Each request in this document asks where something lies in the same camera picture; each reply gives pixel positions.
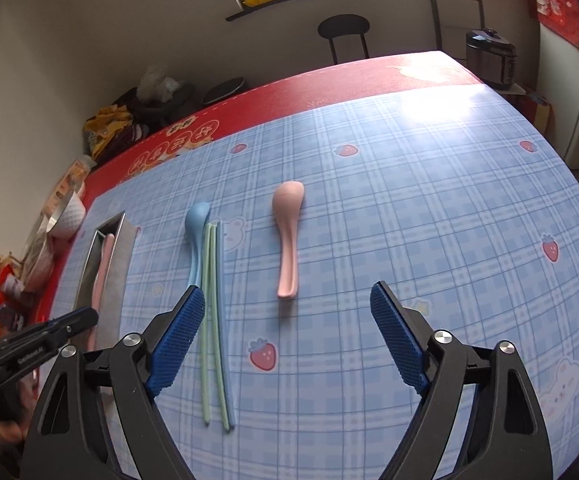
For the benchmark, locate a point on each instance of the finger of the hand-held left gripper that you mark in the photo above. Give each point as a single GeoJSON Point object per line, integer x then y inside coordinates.
{"type": "Point", "coordinates": [34, 342]}

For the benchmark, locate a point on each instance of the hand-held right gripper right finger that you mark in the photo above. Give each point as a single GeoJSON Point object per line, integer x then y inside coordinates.
{"type": "Point", "coordinates": [399, 345]}

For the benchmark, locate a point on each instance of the pink spoon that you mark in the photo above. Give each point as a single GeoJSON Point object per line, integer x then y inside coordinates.
{"type": "Point", "coordinates": [287, 210]}

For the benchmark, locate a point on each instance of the black rice cooker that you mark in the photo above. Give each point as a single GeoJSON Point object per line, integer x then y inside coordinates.
{"type": "Point", "coordinates": [489, 57]}

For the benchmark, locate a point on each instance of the dark window sill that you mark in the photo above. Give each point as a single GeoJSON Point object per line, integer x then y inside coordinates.
{"type": "Point", "coordinates": [237, 14]}

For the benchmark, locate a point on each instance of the bowl covered with plastic bag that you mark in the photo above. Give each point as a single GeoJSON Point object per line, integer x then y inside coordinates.
{"type": "Point", "coordinates": [44, 255]}

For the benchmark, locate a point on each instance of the orange cardboard box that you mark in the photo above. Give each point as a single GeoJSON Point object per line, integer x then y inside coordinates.
{"type": "Point", "coordinates": [539, 110]}

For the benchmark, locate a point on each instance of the maroon cloth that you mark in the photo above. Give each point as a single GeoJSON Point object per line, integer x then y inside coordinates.
{"type": "Point", "coordinates": [132, 135]}

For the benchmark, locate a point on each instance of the red printed tablecloth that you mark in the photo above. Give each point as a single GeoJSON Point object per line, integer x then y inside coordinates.
{"type": "Point", "coordinates": [319, 85]}

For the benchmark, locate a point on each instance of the white plastic bag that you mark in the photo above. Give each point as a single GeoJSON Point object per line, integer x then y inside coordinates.
{"type": "Point", "coordinates": [158, 85]}

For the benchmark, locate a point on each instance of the black round chair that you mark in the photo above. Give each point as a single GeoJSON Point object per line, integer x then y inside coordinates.
{"type": "Point", "coordinates": [344, 25]}

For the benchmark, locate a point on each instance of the black metal frame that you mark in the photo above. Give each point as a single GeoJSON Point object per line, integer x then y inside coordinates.
{"type": "Point", "coordinates": [435, 25]}

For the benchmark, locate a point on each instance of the yellow printed cloth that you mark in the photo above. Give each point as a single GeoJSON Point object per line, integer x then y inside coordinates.
{"type": "Point", "coordinates": [107, 127]}

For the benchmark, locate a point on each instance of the white bowl with soup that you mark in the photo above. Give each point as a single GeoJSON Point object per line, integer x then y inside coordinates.
{"type": "Point", "coordinates": [69, 217]}

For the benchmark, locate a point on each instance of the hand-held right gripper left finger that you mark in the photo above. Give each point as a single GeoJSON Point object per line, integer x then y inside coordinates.
{"type": "Point", "coordinates": [177, 345]}

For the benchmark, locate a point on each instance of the blue spoon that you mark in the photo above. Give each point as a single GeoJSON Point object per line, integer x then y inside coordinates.
{"type": "Point", "coordinates": [197, 220]}

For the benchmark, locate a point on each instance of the green chopstick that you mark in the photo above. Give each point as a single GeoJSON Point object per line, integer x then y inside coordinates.
{"type": "Point", "coordinates": [207, 360]}
{"type": "Point", "coordinates": [218, 360]}

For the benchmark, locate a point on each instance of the blue plaid table mat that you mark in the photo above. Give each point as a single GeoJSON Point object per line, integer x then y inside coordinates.
{"type": "Point", "coordinates": [394, 210]}

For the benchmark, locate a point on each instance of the metal utensil tray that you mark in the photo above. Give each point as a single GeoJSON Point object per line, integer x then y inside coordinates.
{"type": "Point", "coordinates": [119, 270]}

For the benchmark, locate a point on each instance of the black air fryer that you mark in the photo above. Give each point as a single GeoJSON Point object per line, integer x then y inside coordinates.
{"type": "Point", "coordinates": [225, 91]}

